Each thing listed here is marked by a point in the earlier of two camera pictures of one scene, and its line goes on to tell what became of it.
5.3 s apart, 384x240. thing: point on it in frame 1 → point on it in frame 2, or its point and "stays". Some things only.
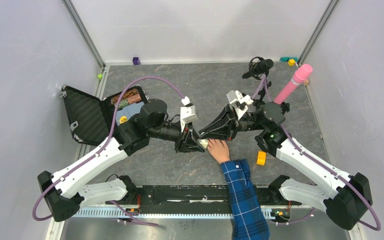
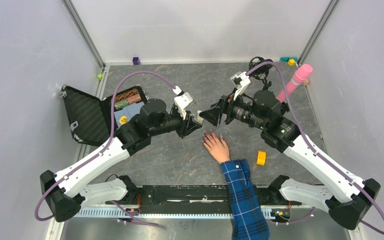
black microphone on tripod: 259,67 stays
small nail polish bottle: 204,142 → 199,119
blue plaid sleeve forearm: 249,222 stays
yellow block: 261,158 stays
